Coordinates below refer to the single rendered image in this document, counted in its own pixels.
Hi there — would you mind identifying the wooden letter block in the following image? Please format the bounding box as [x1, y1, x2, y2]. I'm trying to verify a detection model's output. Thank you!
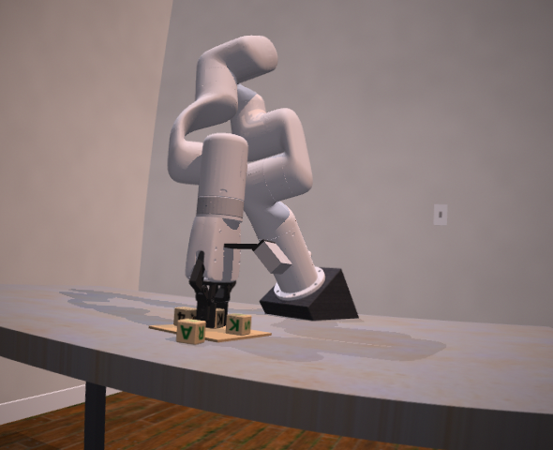
[173, 307, 197, 326]
[226, 313, 252, 336]
[212, 308, 225, 329]
[176, 319, 206, 345]

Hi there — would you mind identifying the tan flat mat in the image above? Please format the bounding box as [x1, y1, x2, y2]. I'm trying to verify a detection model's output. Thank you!
[149, 324, 272, 342]

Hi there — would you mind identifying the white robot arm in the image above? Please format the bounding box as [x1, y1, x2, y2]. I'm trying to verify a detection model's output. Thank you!
[168, 36, 325, 301]

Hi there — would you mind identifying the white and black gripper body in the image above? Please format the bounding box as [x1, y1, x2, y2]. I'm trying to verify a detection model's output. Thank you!
[186, 214, 243, 282]

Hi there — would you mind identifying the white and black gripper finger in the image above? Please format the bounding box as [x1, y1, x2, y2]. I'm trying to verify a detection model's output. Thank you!
[214, 280, 236, 326]
[189, 251, 217, 328]

